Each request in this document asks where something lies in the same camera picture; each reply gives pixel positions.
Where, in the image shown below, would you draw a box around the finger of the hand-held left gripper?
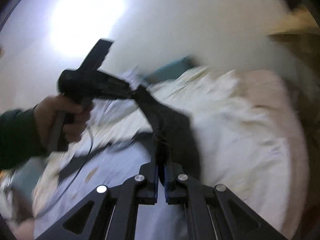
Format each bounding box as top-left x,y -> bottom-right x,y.
110,79 -> 137,100

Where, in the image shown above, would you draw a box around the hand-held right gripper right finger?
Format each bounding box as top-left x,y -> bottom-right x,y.
164,160 -> 288,240

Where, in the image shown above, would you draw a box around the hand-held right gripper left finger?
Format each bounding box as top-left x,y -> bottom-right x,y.
37,155 -> 159,240

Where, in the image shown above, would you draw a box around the grey shorts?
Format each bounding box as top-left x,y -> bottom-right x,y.
32,131 -> 190,240

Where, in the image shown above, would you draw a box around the black cloth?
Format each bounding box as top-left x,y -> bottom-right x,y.
132,84 -> 203,188

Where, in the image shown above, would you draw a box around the person's left forearm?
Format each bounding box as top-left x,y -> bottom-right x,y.
0,109 -> 48,170

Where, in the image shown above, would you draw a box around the person's left hand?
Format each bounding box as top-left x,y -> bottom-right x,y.
34,95 -> 93,143

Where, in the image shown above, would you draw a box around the teal orange-striped mattress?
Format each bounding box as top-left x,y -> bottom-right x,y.
142,55 -> 198,82

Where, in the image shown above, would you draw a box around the bright ceiling lamp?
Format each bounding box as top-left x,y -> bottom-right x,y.
49,0 -> 125,58

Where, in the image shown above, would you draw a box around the yellow cartoon-print bed sheet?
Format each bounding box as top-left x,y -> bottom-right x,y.
32,67 -> 310,240

